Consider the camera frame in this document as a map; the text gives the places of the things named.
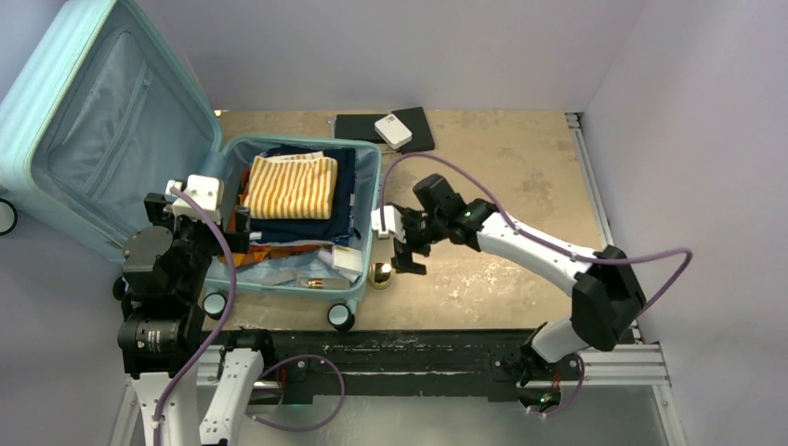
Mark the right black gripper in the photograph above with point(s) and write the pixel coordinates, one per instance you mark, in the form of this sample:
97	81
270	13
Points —
402	261

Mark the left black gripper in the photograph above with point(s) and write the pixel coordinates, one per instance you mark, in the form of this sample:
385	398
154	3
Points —
234	240

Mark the gold round jar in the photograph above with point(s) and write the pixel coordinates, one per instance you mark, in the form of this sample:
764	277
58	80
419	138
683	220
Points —
380	275

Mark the blue white patterned garment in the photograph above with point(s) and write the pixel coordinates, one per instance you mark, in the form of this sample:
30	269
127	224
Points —
338	228

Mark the orange camouflage garment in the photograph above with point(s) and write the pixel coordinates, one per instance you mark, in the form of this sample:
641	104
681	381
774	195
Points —
260	252

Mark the navy blue garment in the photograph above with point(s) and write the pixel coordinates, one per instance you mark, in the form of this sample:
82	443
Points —
346	159

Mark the clear gold perfume bottle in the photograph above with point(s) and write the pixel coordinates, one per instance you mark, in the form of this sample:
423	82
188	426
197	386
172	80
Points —
329	283

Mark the yellow striped garment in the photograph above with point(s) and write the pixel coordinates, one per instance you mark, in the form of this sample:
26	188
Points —
300	186

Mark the light blue suitcase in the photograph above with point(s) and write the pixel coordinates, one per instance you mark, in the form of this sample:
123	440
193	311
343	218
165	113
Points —
104	113

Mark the white square box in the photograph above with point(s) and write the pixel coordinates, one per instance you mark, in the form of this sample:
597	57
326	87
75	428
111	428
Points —
347	260

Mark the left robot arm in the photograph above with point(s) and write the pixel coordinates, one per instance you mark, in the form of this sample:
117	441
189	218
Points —
160	336

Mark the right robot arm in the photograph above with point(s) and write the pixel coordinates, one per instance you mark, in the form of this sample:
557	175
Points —
604	291

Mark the white power bank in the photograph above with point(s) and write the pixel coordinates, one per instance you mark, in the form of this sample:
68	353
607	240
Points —
393	131

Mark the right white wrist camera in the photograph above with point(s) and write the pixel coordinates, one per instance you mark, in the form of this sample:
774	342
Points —
386	223

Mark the black metal base rail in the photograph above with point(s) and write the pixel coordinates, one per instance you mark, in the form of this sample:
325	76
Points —
443	363

